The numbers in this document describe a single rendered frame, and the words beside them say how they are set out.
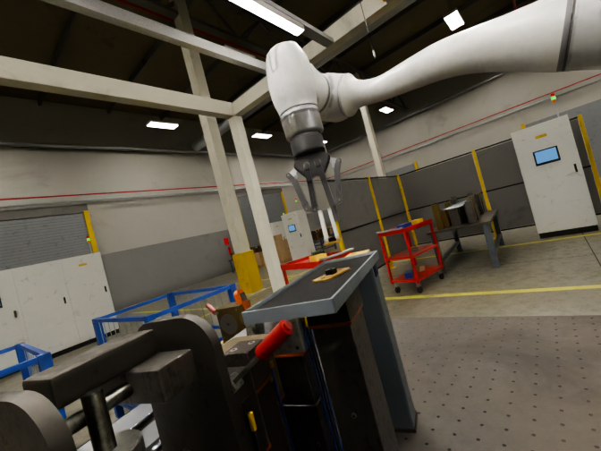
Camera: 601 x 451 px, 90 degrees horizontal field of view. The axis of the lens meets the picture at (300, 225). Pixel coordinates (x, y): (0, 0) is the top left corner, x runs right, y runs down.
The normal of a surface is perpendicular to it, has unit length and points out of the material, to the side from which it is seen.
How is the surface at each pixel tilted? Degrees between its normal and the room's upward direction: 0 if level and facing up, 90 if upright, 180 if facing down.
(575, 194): 90
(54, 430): 62
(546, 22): 88
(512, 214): 90
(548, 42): 113
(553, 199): 90
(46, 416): 51
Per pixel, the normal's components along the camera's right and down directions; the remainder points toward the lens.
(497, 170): -0.62, 0.15
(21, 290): 0.75, -0.21
